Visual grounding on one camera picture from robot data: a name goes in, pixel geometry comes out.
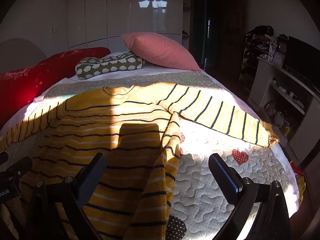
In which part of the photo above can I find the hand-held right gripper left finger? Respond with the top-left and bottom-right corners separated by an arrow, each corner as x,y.
25,152 -> 108,240

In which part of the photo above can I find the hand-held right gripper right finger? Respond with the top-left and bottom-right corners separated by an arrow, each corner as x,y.
208,153 -> 292,240

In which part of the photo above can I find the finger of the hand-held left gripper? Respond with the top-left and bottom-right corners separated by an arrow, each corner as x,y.
0,156 -> 33,179

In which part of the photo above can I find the yellow striped knit sweater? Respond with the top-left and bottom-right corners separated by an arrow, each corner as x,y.
0,85 -> 280,240

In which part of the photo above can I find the white quilted heart blanket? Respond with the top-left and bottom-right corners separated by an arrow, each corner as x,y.
0,70 -> 300,240

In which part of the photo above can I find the yellow and red cloth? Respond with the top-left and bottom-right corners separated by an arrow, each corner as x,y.
291,162 -> 307,203

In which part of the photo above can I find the red patterned pillow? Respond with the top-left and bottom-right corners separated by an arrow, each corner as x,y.
0,47 -> 111,128

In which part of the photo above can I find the white open shelf cabinet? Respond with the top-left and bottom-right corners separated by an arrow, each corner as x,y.
255,56 -> 320,165

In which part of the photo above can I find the dark cluttered shelf rack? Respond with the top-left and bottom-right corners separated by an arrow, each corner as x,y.
239,25 -> 278,98

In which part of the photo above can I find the pink ribbed pillow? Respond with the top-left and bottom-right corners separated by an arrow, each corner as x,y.
121,32 -> 202,72

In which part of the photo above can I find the white desk clock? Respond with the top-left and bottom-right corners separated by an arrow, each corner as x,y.
269,34 -> 288,67

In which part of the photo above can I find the black television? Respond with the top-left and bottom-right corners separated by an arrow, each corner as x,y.
282,36 -> 320,85

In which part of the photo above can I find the dark wooden door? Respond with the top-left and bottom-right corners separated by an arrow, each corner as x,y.
190,0 -> 248,68

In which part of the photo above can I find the glossy white wardrobe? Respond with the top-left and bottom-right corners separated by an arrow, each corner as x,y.
66,0 -> 184,49

